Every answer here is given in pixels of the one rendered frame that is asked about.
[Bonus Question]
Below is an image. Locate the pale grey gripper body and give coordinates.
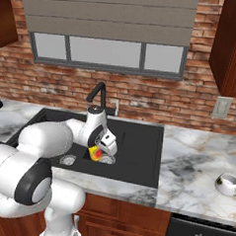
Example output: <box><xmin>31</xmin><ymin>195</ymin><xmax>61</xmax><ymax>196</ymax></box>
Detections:
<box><xmin>98</xmin><ymin>138</ymin><xmax>118</xmax><ymax>158</ymax></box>

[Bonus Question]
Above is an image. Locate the grey window blind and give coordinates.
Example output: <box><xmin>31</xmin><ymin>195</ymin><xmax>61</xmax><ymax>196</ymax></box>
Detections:
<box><xmin>16</xmin><ymin>0</ymin><xmax>200</xmax><ymax>48</ymax></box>

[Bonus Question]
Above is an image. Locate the black tap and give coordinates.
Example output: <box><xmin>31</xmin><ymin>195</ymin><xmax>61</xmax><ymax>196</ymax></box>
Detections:
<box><xmin>85</xmin><ymin>81</ymin><xmax>110</xmax><ymax>113</ymax></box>

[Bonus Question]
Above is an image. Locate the small grey sink lever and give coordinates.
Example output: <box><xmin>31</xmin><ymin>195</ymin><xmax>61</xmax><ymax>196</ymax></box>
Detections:
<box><xmin>114</xmin><ymin>99</ymin><xmax>121</xmax><ymax>118</ymax></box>

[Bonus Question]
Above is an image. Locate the brown wooden base cupboard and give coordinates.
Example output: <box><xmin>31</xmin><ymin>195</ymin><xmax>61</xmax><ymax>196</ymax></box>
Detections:
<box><xmin>0</xmin><ymin>185</ymin><xmax>174</xmax><ymax>236</ymax></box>

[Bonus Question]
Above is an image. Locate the grey framed window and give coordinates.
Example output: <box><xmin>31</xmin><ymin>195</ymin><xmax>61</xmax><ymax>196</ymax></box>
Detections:
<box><xmin>26</xmin><ymin>31</ymin><xmax>190</xmax><ymax>83</ymax></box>

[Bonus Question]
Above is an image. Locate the black dishwasher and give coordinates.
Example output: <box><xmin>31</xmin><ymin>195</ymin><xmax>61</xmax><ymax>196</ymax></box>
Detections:
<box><xmin>162</xmin><ymin>212</ymin><xmax>236</xmax><ymax>236</ymax></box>

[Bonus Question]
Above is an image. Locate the dark wooden wall cupboard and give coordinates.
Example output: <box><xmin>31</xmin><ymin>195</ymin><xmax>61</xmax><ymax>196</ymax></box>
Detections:
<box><xmin>205</xmin><ymin>0</ymin><xmax>236</xmax><ymax>99</ymax></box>
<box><xmin>0</xmin><ymin>0</ymin><xmax>23</xmax><ymax>51</ymax></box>

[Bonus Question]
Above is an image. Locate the black double sink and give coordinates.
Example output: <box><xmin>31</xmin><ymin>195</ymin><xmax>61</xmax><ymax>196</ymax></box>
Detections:
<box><xmin>3</xmin><ymin>105</ymin><xmax>167</xmax><ymax>190</ymax></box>

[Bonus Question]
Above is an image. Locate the grey wall socket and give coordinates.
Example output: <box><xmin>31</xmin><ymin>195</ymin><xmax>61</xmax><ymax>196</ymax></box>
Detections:
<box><xmin>211</xmin><ymin>95</ymin><xmax>234</xmax><ymax>120</ymax></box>

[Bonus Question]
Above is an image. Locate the red yellow cup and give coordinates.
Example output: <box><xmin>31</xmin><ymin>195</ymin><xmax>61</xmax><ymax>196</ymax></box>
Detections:
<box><xmin>87</xmin><ymin>145</ymin><xmax>104</xmax><ymax>163</ymax></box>

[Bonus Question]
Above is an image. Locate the brown wooden cupboard handle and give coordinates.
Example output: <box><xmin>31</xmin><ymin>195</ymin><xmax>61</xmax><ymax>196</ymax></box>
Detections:
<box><xmin>84</xmin><ymin>221</ymin><xmax>148</xmax><ymax>236</ymax></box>

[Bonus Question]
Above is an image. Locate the round silver drain strainer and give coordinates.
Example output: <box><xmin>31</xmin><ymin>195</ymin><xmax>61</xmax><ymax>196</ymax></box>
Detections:
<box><xmin>99</xmin><ymin>154</ymin><xmax>117</xmax><ymax>165</ymax></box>
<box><xmin>59</xmin><ymin>153</ymin><xmax>78</xmax><ymax>167</ymax></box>

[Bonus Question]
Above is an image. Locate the white mug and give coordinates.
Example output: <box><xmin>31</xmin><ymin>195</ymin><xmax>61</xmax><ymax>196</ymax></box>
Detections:
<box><xmin>213</xmin><ymin>172</ymin><xmax>236</xmax><ymax>198</ymax></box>

